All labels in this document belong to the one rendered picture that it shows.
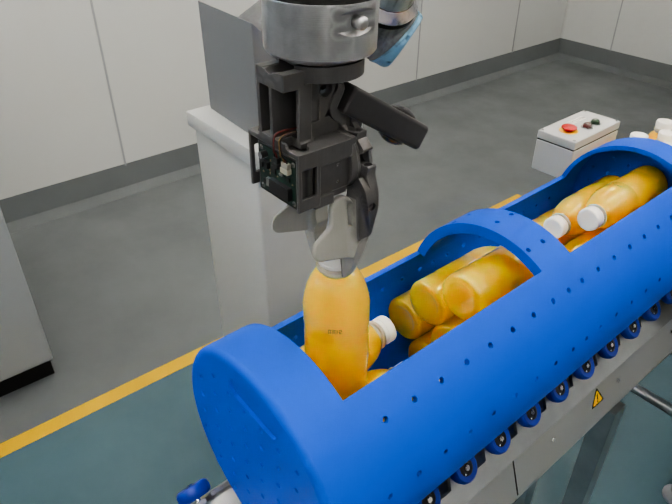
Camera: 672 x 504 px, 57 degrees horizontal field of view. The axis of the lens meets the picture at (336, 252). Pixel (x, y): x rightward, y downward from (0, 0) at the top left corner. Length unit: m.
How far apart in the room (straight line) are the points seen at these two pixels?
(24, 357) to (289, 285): 1.14
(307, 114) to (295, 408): 0.28
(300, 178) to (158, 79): 3.16
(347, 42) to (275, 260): 1.14
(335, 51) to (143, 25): 3.09
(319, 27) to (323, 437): 0.37
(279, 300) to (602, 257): 0.95
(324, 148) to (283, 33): 0.09
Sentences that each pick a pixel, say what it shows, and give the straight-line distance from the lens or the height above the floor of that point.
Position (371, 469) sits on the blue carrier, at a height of 1.16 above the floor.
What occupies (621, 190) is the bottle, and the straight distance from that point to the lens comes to 1.13.
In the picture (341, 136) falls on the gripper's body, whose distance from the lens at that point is 0.52.
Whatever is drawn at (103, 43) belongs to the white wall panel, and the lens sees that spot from 3.48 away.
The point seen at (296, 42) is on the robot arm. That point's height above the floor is 1.55.
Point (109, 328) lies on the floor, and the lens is 2.72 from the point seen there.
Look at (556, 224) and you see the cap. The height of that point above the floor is 1.13.
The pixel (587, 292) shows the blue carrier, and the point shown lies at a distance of 0.89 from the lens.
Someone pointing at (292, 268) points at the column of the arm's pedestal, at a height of 0.74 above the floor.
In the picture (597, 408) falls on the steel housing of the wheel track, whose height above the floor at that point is 0.86.
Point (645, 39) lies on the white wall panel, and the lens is 5.90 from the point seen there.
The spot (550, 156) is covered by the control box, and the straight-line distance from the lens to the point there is 1.56.
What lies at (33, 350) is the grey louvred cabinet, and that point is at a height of 0.17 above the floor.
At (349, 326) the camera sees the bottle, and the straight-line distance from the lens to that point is 0.63.
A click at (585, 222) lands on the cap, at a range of 1.09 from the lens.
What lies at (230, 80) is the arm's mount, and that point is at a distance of 1.50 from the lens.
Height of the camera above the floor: 1.68
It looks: 34 degrees down
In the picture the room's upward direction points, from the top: straight up
